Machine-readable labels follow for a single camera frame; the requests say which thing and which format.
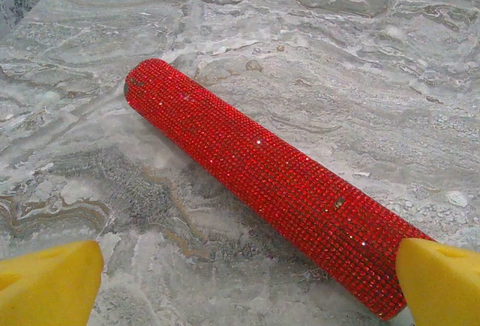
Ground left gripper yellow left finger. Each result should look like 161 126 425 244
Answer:
0 239 105 326

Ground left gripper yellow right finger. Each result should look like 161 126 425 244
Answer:
396 238 480 326

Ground red marker pen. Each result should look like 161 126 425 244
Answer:
123 57 438 322

